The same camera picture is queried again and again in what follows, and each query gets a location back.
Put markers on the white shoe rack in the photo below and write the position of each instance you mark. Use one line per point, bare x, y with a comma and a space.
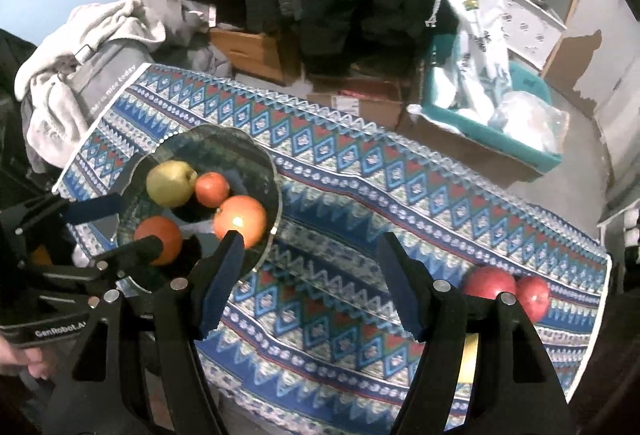
620, 215

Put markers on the grey clothing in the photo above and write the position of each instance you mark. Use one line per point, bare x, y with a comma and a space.
195, 35

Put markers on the red apple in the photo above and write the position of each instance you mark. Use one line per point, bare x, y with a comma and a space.
487, 283
533, 297

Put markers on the teal plastic basket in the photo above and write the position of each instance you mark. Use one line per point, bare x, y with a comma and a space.
500, 137

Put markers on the grey fabric bag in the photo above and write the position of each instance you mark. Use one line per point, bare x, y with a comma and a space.
107, 75

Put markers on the white patterned storage box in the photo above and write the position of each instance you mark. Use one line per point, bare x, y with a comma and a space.
532, 30

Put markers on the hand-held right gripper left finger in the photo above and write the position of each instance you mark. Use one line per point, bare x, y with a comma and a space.
220, 285

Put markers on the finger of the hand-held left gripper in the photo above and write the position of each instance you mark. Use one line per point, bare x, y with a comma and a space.
135, 250
95, 209

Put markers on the dark glass bowl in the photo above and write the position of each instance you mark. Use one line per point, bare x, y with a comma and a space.
240, 155

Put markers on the large cardboard box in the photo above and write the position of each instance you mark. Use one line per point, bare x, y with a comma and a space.
450, 140

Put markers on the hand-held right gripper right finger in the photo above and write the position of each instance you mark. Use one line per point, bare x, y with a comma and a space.
400, 285

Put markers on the white rice bag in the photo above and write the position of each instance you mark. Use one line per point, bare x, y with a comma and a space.
475, 25

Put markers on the flat cardboard box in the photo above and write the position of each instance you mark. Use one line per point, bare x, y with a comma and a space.
360, 102

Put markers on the small orange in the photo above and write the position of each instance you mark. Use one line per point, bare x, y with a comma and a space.
212, 189

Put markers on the clear plastic bag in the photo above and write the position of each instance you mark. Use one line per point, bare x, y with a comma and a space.
530, 120

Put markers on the person's left hand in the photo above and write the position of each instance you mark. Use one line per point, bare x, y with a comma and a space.
20, 357

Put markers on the blue patterned tablecloth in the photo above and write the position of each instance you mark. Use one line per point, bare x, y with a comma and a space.
340, 195

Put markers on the large orange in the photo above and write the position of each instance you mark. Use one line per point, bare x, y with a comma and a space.
242, 217
160, 235

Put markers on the yellow-green mango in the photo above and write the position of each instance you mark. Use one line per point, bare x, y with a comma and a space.
469, 360
170, 182

